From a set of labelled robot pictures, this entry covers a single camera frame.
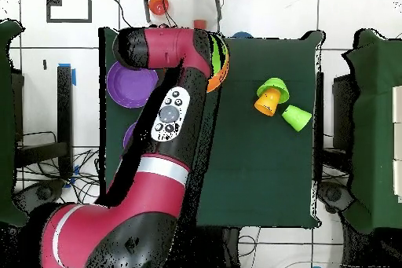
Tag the large orange bowl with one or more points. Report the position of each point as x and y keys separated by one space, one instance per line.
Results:
x=216 y=82

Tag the orange cup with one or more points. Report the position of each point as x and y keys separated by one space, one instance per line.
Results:
x=267 y=101

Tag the large green bowl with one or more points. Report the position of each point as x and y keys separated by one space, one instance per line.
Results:
x=216 y=57

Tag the purple bowl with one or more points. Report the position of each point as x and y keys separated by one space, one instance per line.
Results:
x=132 y=88
x=128 y=136

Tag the small green bowl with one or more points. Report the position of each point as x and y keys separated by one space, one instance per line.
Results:
x=276 y=85

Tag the green cup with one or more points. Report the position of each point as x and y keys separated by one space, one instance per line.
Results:
x=296 y=117

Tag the blue bowl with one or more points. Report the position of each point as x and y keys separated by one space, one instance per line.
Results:
x=242 y=35

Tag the red cup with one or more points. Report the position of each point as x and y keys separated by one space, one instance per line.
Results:
x=199 y=23

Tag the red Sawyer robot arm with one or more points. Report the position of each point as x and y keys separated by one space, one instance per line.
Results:
x=141 y=202

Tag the dark green tablecloth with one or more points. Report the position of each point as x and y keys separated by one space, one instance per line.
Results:
x=260 y=170

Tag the small orange bowl on floor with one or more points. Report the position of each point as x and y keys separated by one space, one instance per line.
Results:
x=158 y=4

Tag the grey black machine base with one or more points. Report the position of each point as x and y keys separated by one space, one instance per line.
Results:
x=333 y=193
x=37 y=194

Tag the neighbouring green table cloth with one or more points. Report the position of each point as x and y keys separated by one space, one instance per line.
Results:
x=6 y=123
x=373 y=123

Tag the white boxes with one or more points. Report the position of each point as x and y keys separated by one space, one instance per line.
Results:
x=397 y=142

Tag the black post stand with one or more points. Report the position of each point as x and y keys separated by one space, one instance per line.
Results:
x=64 y=107

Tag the grey camera stand legs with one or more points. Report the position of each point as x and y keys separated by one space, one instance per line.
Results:
x=146 y=4

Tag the black square frame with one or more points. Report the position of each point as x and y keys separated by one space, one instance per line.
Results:
x=89 y=4

